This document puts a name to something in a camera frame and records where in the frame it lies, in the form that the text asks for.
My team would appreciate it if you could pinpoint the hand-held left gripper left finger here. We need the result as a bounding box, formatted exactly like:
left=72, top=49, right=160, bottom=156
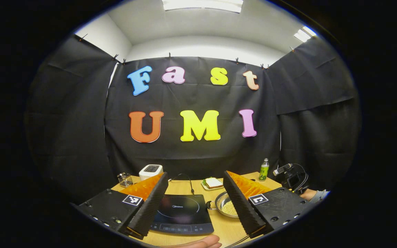
left=74, top=172, right=169, bottom=240

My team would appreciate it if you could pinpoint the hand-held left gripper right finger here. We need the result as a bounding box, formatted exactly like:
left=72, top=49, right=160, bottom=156
left=223, top=170, right=318, bottom=239

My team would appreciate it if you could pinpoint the steel pot with black handle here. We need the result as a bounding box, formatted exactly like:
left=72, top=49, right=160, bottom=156
left=206, top=191, right=240, bottom=218

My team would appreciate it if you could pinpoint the black induction cooktop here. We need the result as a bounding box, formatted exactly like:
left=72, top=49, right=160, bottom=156
left=150, top=194, right=215, bottom=236

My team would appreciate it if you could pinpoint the green drink bottle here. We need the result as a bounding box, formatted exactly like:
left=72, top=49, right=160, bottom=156
left=259, top=158, right=270, bottom=182

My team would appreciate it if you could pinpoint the sandwich on white plate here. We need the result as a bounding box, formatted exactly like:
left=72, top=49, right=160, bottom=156
left=201, top=177, right=225, bottom=191

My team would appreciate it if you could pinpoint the white toaster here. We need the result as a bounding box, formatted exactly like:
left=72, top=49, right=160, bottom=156
left=139, top=164, right=164, bottom=182

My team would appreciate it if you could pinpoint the black backdrop cloth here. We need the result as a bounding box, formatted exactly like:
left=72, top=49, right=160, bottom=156
left=24, top=34, right=362, bottom=204

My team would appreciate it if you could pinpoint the small ceiling light panel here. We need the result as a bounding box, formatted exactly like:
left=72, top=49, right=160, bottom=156
left=294, top=26, right=318, bottom=43

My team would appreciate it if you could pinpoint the large ceiling light panel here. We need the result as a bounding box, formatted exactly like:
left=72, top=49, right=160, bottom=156
left=161, top=0, right=244, bottom=14

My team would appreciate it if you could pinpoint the thin black cable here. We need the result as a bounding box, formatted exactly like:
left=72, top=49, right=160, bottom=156
left=224, top=234, right=251, bottom=248

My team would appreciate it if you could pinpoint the small metal wire basket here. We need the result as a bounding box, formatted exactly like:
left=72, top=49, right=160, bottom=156
left=117, top=173, right=133, bottom=188

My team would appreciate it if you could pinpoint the black cooktop power cable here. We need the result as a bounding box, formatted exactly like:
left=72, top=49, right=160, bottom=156
left=169, top=173, right=195, bottom=195

